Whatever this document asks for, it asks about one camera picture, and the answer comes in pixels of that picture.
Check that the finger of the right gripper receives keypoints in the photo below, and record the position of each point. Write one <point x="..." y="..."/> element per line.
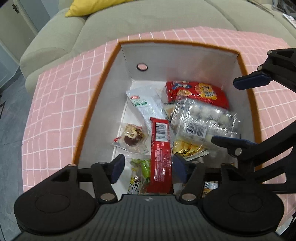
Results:
<point x="234" y="146"/>
<point x="253" y="80"/>

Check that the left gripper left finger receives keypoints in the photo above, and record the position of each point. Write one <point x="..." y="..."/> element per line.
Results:
<point x="106" y="174"/>

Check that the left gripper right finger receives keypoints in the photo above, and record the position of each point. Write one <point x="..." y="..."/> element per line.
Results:
<point x="192" y="175"/>

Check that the yellow chips bag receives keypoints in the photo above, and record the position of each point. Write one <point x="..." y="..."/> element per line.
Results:
<point x="189" y="148"/>

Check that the red chocolate bar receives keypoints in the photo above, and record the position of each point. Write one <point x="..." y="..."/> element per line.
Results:
<point x="160" y="166"/>

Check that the green snack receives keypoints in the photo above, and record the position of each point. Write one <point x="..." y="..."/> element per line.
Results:
<point x="144" y="168"/>

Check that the clear pastry snack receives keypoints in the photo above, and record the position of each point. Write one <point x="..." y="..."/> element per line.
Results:
<point x="132" y="139"/>

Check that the red cracker bag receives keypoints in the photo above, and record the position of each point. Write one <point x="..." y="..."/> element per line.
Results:
<point x="198" y="91"/>

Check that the clear pack of white balls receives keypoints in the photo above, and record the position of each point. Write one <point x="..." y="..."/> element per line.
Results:
<point x="200" y="120"/>

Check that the white grey snack packet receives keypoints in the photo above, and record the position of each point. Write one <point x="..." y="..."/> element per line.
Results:
<point x="148" y="103"/>

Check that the book on sofa arm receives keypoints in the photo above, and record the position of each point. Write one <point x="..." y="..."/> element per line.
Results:
<point x="290" y="19"/>

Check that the yellow Americ snack packet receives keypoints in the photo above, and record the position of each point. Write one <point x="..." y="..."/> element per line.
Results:
<point x="136" y="182"/>

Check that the orange cardboard box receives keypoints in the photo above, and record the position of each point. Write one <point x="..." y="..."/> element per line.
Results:
<point x="154" y="62"/>

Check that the beige sofa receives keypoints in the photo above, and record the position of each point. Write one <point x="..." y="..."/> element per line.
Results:
<point x="63" y="38"/>

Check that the yellow cushion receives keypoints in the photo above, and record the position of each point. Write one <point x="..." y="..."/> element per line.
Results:
<point x="88" y="7"/>

